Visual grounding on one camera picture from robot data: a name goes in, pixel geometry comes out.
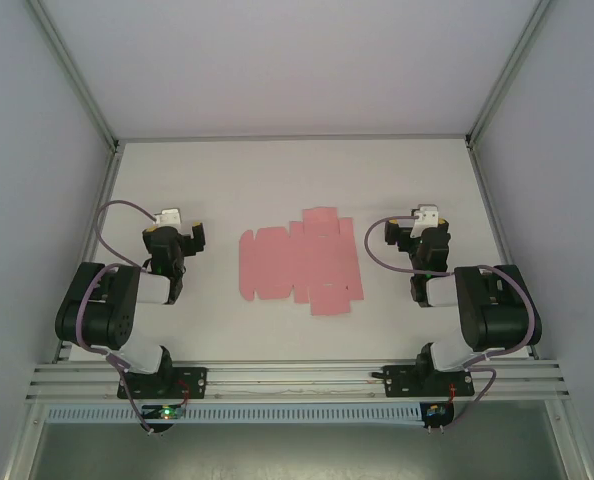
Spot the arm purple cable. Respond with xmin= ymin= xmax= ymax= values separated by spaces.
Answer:
xmin=365 ymin=214 xmax=537 ymax=436
xmin=74 ymin=199 xmax=162 ymax=437

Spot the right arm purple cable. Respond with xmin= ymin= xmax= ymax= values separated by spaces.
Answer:
xmin=365 ymin=214 xmax=537 ymax=436

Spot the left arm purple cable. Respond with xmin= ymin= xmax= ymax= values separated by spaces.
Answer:
xmin=74 ymin=199 xmax=162 ymax=437

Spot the small circuit board green light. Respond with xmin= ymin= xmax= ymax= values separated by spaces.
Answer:
xmin=144 ymin=405 xmax=187 ymax=421

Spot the aluminium frame corner post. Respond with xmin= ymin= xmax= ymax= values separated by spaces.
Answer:
xmin=464 ymin=0 xmax=553 ymax=151
xmin=26 ymin=0 xmax=124 ymax=154

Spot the aluminium frame back rail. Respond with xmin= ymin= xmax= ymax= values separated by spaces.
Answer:
xmin=116 ymin=131 xmax=471 ymax=146

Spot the aluminium mounting rail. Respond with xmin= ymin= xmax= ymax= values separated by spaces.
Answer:
xmin=24 ymin=359 xmax=573 ymax=405

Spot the pink paper box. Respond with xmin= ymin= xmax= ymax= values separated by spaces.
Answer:
xmin=238 ymin=205 xmax=366 ymax=318

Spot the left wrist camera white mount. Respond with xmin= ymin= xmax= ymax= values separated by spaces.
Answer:
xmin=155 ymin=206 xmax=185 ymax=228

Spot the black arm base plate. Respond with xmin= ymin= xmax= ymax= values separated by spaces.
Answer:
xmin=115 ymin=366 xmax=209 ymax=401
xmin=384 ymin=364 xmax=476 ymax=400

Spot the grey metal sheet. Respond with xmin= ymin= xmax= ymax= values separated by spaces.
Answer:
xmin=29 ymin=422 xmax=586 ymax=480

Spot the aluminium frame front post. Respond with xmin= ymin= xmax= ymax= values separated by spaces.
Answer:
xmin=1 ymin=402 xmax=48 ymax=480
xmin=546 ymin=399 xmax=594 ymax=480

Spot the slotted grey cable duct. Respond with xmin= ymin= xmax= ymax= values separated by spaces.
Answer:
xmin=44 ymin=403 xmax=424 ymax=427

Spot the aluminium frame side rail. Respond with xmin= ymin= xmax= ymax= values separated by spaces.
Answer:
xmin=465 ymin=142 xmax=542 ymax=361
xmin=51 ymin=142 xmax=126 ymax=365

